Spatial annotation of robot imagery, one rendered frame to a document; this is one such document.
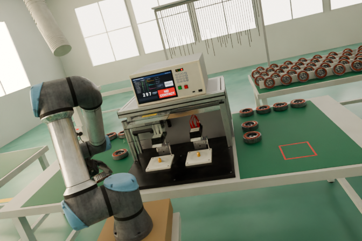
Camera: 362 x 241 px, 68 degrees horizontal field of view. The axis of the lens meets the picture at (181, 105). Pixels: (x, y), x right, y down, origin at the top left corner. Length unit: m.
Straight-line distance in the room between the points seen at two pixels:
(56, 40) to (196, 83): 1.40
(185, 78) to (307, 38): 6.78
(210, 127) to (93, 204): 1.03
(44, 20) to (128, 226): 2.01
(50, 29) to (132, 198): 1.90
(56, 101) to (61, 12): 8.08
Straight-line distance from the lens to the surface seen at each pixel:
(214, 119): 1.79
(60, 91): 1.04
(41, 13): 2.71
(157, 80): 1.63
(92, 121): 1.19
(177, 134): 1.85
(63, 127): 1.03
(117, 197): 1.03
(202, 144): 1.72
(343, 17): 8.45
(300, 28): 8.12
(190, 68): 1.58
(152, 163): 1.69
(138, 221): 1.09
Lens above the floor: 1.53
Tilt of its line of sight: 16 degrees down
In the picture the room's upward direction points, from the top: 14 degrees counter-clockwise
